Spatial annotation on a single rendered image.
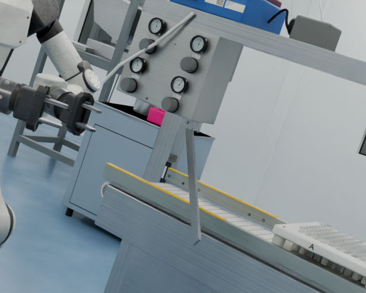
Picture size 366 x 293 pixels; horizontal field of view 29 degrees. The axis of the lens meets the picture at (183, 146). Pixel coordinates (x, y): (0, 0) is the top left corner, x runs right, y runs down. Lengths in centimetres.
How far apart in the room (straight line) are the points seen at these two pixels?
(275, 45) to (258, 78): 551
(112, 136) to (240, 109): 277
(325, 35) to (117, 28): 401
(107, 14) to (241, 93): 200
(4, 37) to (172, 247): 93
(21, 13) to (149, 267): 93
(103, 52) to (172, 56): 404
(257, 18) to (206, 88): 20
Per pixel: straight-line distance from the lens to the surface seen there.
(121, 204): 169
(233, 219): 177
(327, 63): 144
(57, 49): 241
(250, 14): 161
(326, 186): 674
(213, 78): 158
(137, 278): 172
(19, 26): 226
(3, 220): 218
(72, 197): 461
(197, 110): 156
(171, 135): 196
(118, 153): 443
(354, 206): 668
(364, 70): 141
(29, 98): 189
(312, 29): 156
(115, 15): 550
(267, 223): 180
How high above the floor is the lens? 124
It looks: 7 degrees down
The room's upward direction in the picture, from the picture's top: 19 degrees clockwise
